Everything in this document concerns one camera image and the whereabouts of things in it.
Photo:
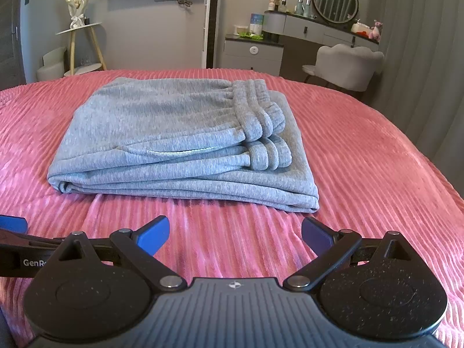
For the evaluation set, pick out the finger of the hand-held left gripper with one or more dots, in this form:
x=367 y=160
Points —
x=12 y=224

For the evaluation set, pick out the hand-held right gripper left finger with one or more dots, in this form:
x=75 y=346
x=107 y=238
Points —
x=154 y=237

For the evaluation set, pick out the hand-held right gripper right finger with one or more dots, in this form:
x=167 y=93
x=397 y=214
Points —
x=314 y=235

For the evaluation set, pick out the grey pants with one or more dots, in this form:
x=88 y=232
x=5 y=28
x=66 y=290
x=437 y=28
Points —
x=163 y=123

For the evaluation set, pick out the pink ribbed blanket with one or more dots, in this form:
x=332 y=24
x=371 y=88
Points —
x=362 y=152

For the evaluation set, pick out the white shell-back chair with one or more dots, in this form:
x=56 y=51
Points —
x=348 y=65

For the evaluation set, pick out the dark wooden door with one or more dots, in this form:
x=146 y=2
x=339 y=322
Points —
x=9 y=36

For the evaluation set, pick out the grey nightstand cabinet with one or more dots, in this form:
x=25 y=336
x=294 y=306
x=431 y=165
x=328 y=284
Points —
x=253 y=56

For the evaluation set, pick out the round white side table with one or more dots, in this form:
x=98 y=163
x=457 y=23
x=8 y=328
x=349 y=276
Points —
x=78 y=27

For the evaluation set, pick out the green packet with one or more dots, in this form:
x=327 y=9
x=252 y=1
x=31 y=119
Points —
x=252 y=36

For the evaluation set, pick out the grey vanity desk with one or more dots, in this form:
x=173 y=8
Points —
x=301 y=25

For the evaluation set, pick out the white tissue box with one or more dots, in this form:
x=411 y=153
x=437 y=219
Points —
x=359 y=28

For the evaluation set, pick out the pink plush toy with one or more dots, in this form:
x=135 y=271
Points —
x=376 y=31

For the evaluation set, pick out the white tower air conditioner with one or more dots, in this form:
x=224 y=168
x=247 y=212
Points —
x=208 y=25

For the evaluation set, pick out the grey curtain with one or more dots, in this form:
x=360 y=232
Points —
x=420 y=43

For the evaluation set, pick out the blue and white box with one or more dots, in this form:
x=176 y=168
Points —
x=256 y=23

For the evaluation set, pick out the pale blue bottle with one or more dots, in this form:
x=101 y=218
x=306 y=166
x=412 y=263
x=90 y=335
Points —
x=307 y=9
x=299 y=8

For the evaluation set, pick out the cream wrapped bouquet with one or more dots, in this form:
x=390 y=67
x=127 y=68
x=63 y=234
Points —
x=77 y=2

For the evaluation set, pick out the round vanity mirror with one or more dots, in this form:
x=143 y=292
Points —
x=335 y=0

